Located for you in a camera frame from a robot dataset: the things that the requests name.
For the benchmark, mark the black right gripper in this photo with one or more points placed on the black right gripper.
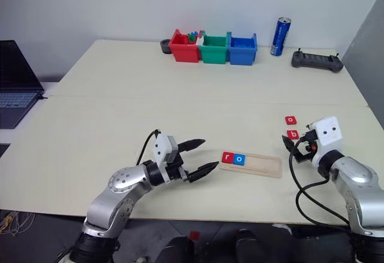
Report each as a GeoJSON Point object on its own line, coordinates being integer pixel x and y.
{"type": "Point", "coordinates": [307, 152]}

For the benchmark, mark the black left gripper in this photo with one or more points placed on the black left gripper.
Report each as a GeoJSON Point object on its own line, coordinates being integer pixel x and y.
{"type": "Point", "coordinates": [176, 171]}

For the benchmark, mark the red letter b block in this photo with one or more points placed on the red letter b block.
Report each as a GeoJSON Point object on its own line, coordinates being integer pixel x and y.
{"type": "Point", "coordinates": [292, 134]}

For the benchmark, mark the red letter o block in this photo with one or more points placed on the red letter o block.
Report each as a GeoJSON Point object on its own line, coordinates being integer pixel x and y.
{"type": "Point", "coordinates": [290, 120]}

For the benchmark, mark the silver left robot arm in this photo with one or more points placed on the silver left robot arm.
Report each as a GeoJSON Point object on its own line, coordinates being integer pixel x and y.
{"type": "Point", "coordinates": [120, 182]}

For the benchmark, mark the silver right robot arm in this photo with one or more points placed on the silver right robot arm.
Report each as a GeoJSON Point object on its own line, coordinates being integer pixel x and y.
{"type": "Point", "coordinates": [357, 173]}

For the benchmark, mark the red letter r block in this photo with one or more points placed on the red letter r block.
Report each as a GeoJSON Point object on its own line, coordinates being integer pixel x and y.
{"type": "Point", "coordinates": [228, 157]}

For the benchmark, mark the long wooden letter tray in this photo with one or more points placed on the long wooden letter tray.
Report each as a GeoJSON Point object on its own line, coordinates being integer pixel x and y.
{"type": "Point", "coordinates": [261, 165]}

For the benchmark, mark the blue letter o block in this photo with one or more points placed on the blue letter o block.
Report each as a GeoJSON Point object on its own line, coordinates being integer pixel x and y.
{"type": "Point", "coordinates": [239, 159]}

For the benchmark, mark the small red floor object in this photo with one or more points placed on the small red floor object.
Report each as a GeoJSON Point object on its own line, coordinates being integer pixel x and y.
{"type": "Point", "coordinates": [194, 235]}

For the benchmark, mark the dark rounded shape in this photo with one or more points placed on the dark rounded shape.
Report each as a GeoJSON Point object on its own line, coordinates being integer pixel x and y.
{"type": "Point", "coordinates": [250, 246]}
{"type": "Point", "coordinates": [177, 249]}

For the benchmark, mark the dark grey remote controller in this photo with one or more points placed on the dark grey remote controller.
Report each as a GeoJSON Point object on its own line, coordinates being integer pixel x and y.
{"type": "Point", "coordinates": [316, 60]}

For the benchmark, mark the green plastic bin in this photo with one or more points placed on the green plastic bin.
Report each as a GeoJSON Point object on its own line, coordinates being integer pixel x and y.
{"type": "Point", "coordinates": [213, 53]}

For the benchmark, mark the red plastic bin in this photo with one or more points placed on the red plastic bin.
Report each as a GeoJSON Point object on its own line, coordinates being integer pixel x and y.
{"type": "Point", "coordinates": [184, 51]}

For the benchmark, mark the blue plastic bin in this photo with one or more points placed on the blue plastic bin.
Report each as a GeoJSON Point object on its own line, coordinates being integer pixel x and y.
{"type": "Point", "coordinates": [241, 54]}

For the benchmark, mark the blue drink can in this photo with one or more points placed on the blue drink can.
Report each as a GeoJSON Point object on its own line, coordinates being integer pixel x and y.
{"type": "Point", "coordinates": [279, 38]}

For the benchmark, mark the grey partition panel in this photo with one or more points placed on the grey partition panel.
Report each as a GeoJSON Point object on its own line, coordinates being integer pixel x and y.
{"type": "Point", "coordinates": [367, 65]}

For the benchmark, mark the black round holder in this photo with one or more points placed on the black round holder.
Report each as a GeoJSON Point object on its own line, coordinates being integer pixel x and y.
{"type": "Point", "coordinates": [164, 47]}

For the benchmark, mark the white toy piece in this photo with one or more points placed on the white toy piece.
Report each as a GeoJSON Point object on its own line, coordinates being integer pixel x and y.
{"type": "Point", "coordinates": [200, 40]}

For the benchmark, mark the green toy piece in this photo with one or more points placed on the green toy piece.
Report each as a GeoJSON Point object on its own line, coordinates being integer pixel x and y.
{"type": "Point", "coordinates": [191, 38]}

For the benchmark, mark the blue toy piece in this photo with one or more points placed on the blue toy piece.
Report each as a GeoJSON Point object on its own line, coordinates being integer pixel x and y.
{"type": "Point", "coordinates": [195, 33]}

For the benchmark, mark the dark laptop computer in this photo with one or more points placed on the dark laptop computer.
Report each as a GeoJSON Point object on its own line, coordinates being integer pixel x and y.
{"type": "Point", "coordinates": [16, 74]}

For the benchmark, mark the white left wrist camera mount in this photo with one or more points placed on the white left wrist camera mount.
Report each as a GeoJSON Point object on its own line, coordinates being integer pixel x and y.
{"type": "Point", "coordinates": [162, 149]}

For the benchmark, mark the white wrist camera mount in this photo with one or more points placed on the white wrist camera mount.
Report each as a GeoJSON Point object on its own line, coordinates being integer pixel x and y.
{"type": "Point", "coordinates": [162, 149]}
{"type": "Point", "coordinates": [328, 134]}

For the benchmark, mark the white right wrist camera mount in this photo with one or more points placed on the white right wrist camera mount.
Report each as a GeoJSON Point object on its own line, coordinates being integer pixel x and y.
{"type": "Point", "coordinates": [328, 134]}

